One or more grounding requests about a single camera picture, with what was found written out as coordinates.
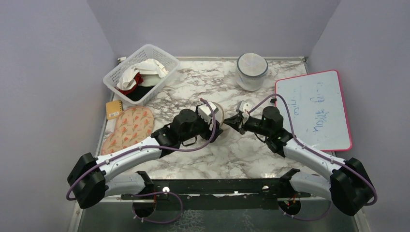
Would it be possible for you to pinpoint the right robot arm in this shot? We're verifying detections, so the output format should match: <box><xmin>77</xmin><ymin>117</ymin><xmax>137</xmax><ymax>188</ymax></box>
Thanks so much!
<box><xmin>224</xmin><ymin>106</ymin><xmax>377</xmax><ymax>216</ymax></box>

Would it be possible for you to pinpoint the floral oven mitt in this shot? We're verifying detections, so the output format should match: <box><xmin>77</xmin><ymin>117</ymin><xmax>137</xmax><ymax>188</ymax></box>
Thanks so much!
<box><xmin>100</xmin><ymin>106</ymin><xmax>154</xmax><ymax>155</ymax></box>

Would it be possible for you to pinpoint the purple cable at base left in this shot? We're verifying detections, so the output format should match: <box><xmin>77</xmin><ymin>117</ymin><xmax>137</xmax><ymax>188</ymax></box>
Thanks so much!
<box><xmin>132</xmin><ymin>191</ymin><xmax>184</xmax><ymax>225</ymax></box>

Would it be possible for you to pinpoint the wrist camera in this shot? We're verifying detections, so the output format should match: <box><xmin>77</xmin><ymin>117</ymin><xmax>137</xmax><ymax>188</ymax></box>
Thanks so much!
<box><xmin>236</xmin><ymin>101</ymin><xmax>252</xmax><ymax>114</ymax></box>
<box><xmin>197</xmin><ymin>102</ymin><xmax>219</xmax><ymax>125</ymax></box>

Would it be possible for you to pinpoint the purple cable at base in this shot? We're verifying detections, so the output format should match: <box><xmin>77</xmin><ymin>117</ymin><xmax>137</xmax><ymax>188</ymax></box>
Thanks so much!
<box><xmin>278</xmin><ymin>202</ymin><xmax>334</xmax><ymax>222</ymax></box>
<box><xmin>132</xmin><ymin>191</ymin><xmax>184</xmax><ymax>225</ymax></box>

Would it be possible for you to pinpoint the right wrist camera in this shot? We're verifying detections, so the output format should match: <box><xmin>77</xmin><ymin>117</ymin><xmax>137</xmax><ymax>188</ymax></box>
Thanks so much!
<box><xmin>236</xmin><ymin>101</ymin><xmax>252</xmax><ymax>114</ymax></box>

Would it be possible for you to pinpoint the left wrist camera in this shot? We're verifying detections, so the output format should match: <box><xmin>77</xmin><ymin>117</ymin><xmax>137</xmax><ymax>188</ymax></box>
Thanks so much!
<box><xmin>197</xmin><ymin>102</ymin><xmax>219</xmax><ymax>125</ymax></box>

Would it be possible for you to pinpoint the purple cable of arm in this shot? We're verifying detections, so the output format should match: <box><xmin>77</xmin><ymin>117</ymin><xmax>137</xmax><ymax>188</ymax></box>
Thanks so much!
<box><xmin>66</xmin><ymin>98</ymin><xmax>218</xmax><ymax>202</ymax></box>
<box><xmin>246</xmin><ymin>93</ymin><xmax>378</xmax><ymax>206</ymax></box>

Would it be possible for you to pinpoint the white plastic laundry basket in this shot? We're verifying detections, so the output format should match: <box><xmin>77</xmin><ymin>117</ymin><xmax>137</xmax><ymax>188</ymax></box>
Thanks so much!
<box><xmin>102</xmin><ymin>44</ymin><xmax>180</xmax><ymax>106</ymax></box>

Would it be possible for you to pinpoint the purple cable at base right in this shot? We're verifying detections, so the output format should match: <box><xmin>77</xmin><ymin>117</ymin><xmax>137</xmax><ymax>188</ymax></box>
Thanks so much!
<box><xmin>278</xmin><ymin>202</ymin><xmax>334</xmax><ymax>222</ymax></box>

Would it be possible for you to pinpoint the red garment in basket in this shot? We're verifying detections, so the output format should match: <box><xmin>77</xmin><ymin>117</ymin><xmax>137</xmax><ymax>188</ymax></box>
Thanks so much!
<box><xmin>117</xmin><ymin>72</ymin><xmax>143</xmax><ymax>95</ymax></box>

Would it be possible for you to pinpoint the blue-rimmed mesh laundry bag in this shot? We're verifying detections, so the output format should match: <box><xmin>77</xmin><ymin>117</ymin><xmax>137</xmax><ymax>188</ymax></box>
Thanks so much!
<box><xmin>235</xmin><ymin>53</ymin><xmax>269</xmax><ymax>91</ymax></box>

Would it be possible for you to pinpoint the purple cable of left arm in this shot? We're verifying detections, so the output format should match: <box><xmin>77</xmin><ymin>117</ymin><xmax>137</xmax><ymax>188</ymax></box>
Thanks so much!
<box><xmin>66</xmin><ymin>98</ymin><xmax>218</xmax><ymax>202</ymax></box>

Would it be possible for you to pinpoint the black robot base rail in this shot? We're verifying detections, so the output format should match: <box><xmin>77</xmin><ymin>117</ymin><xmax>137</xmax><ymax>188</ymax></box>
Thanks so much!
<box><xmin>120</xmin><ymin>178</ymin><xmax>310</xmax><ymax>211</ymax></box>

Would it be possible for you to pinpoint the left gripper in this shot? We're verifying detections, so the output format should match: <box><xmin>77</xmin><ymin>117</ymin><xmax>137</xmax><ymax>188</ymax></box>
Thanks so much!
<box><xmin>180</xmin><ymin>107</ymin><xmax>222</xmax><ymax>143</ymax></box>

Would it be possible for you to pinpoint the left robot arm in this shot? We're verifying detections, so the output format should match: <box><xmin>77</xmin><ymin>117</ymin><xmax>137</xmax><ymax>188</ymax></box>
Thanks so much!
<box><xmin>66</xmin><ymin>102</ymin><xmax>221</xmax><ymax>209</ymax></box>

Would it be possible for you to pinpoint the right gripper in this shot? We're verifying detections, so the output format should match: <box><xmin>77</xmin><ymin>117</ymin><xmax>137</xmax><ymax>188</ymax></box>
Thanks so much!
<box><xmin>223</xmin><ymin>113</ymin><xmax>271</xmax><ymax>137</ymax></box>

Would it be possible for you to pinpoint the pink-framed whiteboard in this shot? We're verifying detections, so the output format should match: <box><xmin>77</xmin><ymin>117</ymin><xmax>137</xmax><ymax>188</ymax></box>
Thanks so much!
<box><xmin>275</xmin><ymin>70</ymin><xmax>352</xmax><ymax>151</ymax></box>

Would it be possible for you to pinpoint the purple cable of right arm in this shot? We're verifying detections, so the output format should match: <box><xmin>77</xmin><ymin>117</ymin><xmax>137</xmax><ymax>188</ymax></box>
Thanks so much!
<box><xmin>246</xmin><ymin>93</ymin><xmax>378</xmax><ymax>206</ymax></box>

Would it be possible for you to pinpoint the white cloth in basket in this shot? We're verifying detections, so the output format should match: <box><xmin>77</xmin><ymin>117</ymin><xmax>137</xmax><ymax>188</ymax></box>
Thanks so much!
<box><xmin>116</xmin><ymin>58</ymin><xmax>169</xmax><ymax>88</ymax></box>

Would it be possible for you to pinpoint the beige-rimmed mesh laundry bag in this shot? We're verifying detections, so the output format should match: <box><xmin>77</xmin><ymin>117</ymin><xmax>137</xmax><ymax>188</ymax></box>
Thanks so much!
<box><xmin>212</xmin><ymin>102</ymin><xmax>230</xmax><ymax>143</ymax></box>

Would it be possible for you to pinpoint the black garment in basket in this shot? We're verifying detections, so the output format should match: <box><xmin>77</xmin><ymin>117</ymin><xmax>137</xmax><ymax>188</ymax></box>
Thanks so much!
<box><xmin>126</xmin><ymin>85</ymin><xmax>154</xmax><ymax>102</ymax></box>

